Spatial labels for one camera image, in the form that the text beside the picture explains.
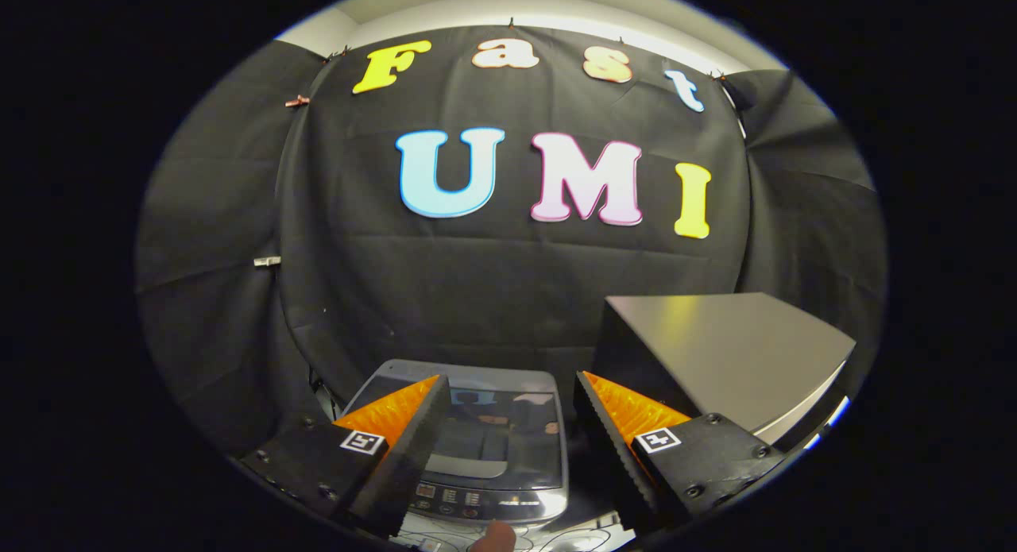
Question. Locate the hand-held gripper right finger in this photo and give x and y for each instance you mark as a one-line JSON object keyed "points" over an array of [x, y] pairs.
{"points": [[612, 449]]}

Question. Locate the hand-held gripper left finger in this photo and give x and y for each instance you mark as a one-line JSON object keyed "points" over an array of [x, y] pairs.
{"points": [[409, 449]]}

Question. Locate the dark transparent washing machine lid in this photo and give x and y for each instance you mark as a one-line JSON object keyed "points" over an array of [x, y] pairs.
{"points": [[500, 433]]}

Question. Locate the grey washing machine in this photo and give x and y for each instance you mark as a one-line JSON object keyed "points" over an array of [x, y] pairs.
{"points": [[508, 500]]}

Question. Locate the grey and beige cabinet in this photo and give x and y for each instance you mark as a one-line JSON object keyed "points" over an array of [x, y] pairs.
{"points": [[731, 345]]}

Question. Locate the silver metal clip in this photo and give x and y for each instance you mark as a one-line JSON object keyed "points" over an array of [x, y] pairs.
{"points": [[267, 260]]}

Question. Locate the copper clip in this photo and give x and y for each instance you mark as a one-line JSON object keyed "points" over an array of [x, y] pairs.
{"points": [[297, 101]]}

